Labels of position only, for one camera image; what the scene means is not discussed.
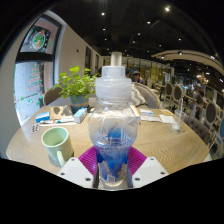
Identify white folded leaflet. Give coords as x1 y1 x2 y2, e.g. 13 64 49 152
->
139 114 164 123

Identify light blue white box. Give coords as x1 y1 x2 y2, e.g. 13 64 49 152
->
72 107 88 124

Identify green potted plant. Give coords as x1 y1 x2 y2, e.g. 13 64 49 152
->
53 65 99 108

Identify group of ceiling spotlights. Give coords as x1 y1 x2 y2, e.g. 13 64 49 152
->
99 4 188 44

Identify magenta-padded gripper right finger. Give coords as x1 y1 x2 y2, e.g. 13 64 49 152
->
126 146 169 190

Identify small white blue box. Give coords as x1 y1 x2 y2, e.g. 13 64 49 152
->
139 109 155 117

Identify group of oval-backed chairs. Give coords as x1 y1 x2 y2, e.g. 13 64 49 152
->
161 81 224 158

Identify white round pillar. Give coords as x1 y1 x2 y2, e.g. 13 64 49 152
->
110 51 123 67

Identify window with colourful decals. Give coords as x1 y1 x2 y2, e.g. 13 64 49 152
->
13 14 63 126

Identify yellow card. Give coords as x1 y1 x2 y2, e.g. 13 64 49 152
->
160 108 174 116

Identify pill blister pack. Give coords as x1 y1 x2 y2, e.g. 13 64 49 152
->
30 123 42 134

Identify grey tufted armchair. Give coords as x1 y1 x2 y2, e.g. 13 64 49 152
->
183 114 211 146

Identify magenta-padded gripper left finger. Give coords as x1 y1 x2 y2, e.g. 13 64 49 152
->
56 146 100 190

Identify clear blue-labelled drink bottle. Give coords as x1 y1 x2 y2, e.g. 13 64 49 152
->
87 65 140 191

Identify person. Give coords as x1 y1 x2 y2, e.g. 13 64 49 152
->
131 69 145 84

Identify pale green mug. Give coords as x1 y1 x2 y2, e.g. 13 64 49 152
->
40 126 75 168

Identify grey curved sofa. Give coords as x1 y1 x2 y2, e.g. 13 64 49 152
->
43 81 161 109

